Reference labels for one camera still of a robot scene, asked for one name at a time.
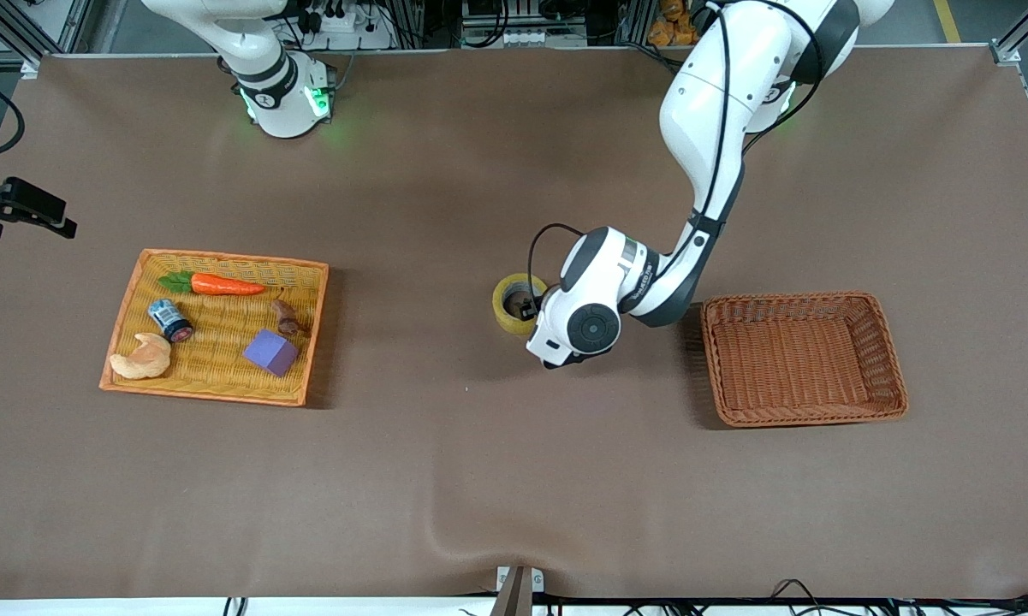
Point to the bag of orange breads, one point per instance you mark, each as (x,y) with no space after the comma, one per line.
(668,30)

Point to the orange toy carrot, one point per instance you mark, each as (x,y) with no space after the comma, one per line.
(222,284)

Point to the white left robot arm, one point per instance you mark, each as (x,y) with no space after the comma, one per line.
(710,128)

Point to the white power strip with plugs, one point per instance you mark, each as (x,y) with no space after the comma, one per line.
(368,38)

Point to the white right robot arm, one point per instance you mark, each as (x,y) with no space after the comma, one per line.
(278,115)

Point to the brown toy root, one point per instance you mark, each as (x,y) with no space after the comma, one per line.
(288,318)

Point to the narrow white power strip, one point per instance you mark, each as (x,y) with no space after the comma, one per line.
(531,38)

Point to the small blue labelled jar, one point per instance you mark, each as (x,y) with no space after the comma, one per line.
(171,320)

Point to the metal camera stand bracket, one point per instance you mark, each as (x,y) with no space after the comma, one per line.
(514,595)

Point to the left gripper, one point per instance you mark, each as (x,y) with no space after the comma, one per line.
(526,306)

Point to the aluminium frame strut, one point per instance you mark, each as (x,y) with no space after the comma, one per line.
(1003,53)
(10,30)

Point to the yellow clear tape roll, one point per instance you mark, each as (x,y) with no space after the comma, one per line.
(503,321)

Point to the brown wicker basket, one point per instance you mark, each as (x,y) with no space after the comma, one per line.
(787,359)

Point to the toy croissant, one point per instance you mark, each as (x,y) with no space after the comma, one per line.
(139,359)

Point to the yellow wicker tray orange rim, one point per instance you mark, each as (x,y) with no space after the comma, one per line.
(222,381)

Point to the purple foam cube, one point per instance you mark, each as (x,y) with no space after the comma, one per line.
(270,352)

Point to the brown table cover sheet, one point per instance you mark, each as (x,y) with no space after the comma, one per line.
(514,470)

